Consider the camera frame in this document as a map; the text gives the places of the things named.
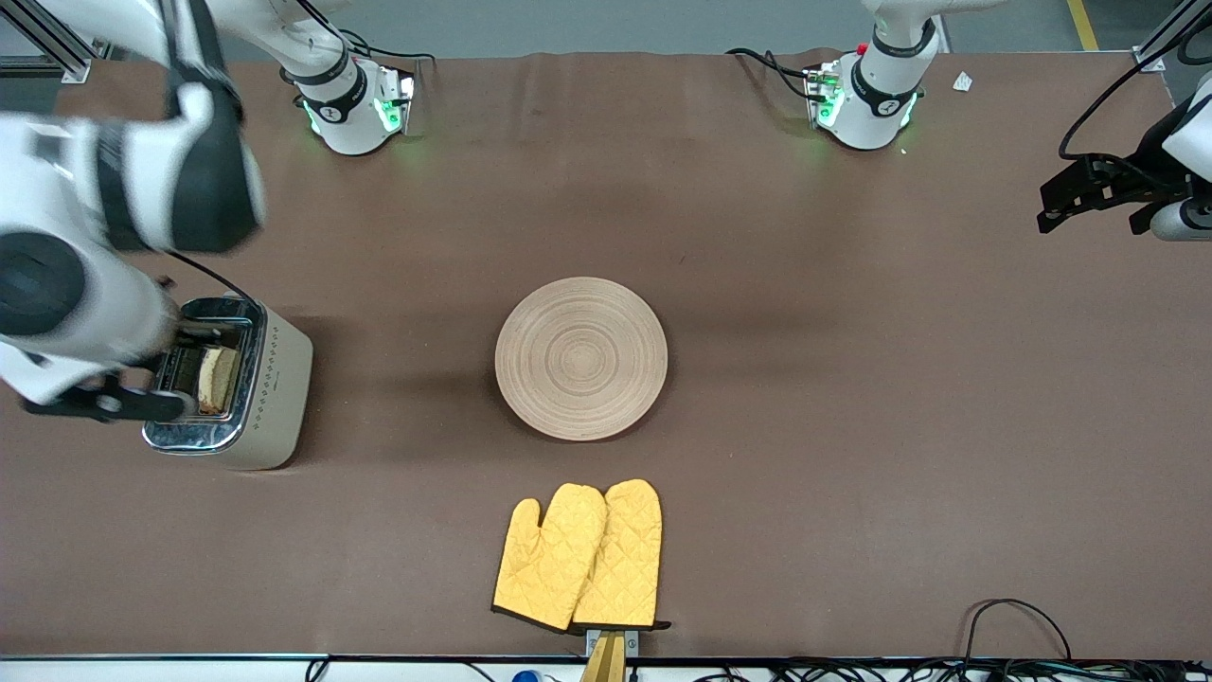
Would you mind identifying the black arm base cable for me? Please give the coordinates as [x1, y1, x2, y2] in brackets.
[726, 46, 817, 103]
[339, 28, 437, 69]

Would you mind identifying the looped black cable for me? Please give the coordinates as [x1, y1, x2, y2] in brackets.
[964, 598, 1074, 664]

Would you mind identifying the brown bread slice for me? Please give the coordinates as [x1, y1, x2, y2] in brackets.
[197, 345, 241, 416]

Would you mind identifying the cream and chrome toaster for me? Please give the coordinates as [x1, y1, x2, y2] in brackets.
[142, 294, 314, 472]

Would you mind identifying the black left arm base cable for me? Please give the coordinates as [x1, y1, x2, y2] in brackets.
[726, 46, 817, 103]

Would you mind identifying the yellow quilted oven mitt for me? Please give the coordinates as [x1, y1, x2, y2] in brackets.
[571, 478, 672, 633]
[491, 483, 608, 633]

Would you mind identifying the round wooden plate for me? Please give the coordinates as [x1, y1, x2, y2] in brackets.
[494, 276, 669, 442]

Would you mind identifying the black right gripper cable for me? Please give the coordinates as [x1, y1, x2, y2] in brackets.
[165, 249, 258, 306]

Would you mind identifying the black cable bundle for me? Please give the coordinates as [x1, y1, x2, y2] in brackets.
[696, 657, 1212, 682]

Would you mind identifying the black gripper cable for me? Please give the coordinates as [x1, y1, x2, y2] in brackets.
[1058, 12, 1212, 163]
[165, 249, 258, 306]

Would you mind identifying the aluminium frame profile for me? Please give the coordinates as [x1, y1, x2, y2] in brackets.
[1133, 0, 1212, 73]
[0, 0, 115, 84]

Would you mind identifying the black right arm base cable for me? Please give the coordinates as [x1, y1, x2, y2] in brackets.
[339, 28, 437, 69]

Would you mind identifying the wooden stick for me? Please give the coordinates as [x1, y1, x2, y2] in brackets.
[580, 633, 627, 682]

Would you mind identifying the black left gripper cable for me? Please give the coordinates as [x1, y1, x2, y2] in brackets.
[1058, 12, 1212, 163]

